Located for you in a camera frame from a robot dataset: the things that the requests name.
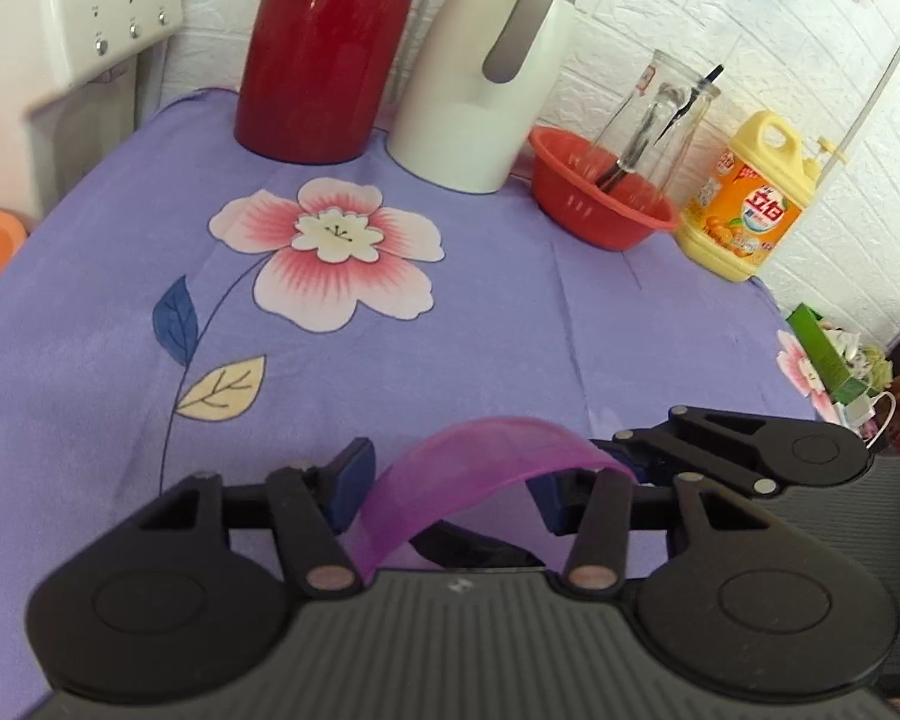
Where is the purple plastic bowl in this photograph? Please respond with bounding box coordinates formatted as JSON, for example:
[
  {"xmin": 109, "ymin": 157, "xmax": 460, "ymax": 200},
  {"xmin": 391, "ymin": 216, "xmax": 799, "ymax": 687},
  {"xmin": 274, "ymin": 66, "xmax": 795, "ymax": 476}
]
[{"xmin": 347, "ymin": 416, "xmax": 637, "ymax": 578}]

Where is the green box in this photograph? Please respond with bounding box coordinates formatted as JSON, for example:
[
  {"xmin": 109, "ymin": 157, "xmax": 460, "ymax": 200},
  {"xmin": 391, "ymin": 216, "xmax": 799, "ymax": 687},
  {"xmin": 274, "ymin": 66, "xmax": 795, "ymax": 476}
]
[{"xmin": 787, "ymin": 304, "xmax": 870, "ymax": 405}]

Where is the purple floral tablecloth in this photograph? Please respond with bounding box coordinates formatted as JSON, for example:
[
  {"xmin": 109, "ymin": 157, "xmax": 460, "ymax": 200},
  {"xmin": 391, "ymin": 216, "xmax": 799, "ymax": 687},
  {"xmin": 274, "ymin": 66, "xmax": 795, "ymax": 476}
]
[{"xmin": 0, "ymin": 89, "xmax": 809, "ymax": 718}]

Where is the yellow detergent bottle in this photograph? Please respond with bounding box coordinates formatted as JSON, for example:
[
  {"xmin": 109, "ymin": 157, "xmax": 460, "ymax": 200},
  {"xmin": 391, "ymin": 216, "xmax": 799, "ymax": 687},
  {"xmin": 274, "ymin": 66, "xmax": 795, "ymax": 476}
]
[{"xmin": 674, "ymin": 110, "xmax": 845, "ymax": 283}]

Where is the red plastic basket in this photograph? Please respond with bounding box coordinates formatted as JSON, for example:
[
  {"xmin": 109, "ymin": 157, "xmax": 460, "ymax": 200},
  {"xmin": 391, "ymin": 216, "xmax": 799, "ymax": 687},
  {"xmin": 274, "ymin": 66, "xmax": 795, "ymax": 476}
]
[{"xmin": 528, "ymin": 127, "xmax": 678, "ymax": 252}]

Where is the clear glass pitcher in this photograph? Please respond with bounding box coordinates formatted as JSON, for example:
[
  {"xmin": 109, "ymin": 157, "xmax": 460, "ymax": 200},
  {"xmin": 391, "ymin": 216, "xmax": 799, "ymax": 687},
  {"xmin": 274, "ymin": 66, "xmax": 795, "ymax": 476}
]
[{"xmin": 575, "ymin": 50, "xmax": 724, "ymax": 211}]

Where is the black stirring stick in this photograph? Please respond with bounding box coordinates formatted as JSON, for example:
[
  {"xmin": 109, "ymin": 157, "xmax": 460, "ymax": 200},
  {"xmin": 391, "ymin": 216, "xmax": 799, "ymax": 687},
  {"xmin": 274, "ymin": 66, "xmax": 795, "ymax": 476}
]
[{"xmin": 595, "ymin": 64, "xmax": 725, "ymax": 193}]

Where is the white thermos jug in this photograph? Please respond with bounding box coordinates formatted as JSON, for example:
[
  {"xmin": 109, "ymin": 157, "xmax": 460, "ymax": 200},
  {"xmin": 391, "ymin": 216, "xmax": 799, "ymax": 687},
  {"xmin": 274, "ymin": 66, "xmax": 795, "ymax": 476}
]
[{"xmin": 386, "ymin": 0, "xmax": 577, "ymax": 195}]

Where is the red thermos jug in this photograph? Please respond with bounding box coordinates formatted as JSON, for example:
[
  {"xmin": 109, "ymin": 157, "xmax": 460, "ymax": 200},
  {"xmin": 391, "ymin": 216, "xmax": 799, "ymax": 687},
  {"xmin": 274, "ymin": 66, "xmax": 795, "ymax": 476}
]
[{"xmin": 233, "ymin": 0, "xmax": 413, "ymax": 164}]

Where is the white water dispenser machine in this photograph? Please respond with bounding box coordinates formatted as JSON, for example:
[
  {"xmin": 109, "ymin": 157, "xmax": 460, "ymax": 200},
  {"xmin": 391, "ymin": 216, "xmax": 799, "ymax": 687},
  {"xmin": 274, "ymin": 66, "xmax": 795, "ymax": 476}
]
[{"xmin": 0, "ymin": 0, "xmax": 183, "ymax": 227}]

